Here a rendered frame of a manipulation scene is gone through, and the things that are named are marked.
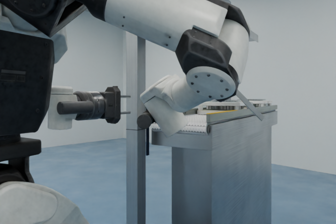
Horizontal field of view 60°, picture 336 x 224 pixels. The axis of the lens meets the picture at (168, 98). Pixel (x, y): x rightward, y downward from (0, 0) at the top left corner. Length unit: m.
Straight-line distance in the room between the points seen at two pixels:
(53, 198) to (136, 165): 0.62
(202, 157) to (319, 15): 3.55
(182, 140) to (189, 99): 0.66
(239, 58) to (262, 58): 4.34
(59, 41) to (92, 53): 6.23
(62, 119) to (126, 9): 0.49
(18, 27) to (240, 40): 0.36
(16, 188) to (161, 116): 0.32
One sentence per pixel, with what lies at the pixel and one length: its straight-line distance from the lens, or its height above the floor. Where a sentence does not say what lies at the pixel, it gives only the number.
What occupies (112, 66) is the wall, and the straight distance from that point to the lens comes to 7.07.
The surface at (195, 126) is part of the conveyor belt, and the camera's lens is 1.15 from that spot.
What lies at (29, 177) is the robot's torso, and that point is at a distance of 0.68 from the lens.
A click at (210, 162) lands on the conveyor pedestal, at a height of 0.75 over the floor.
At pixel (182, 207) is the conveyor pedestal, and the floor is 0.52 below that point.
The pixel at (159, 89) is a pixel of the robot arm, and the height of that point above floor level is 1.04.
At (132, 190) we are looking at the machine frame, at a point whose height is 0.64.
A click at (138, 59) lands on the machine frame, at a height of 1.18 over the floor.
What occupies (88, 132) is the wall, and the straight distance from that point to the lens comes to 6.76.
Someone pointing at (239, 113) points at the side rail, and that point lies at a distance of 1.48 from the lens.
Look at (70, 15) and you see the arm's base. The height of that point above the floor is 1.15.
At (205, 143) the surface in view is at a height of 0.84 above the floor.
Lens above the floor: 1.03
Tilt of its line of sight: level
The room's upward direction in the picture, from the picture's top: straight up
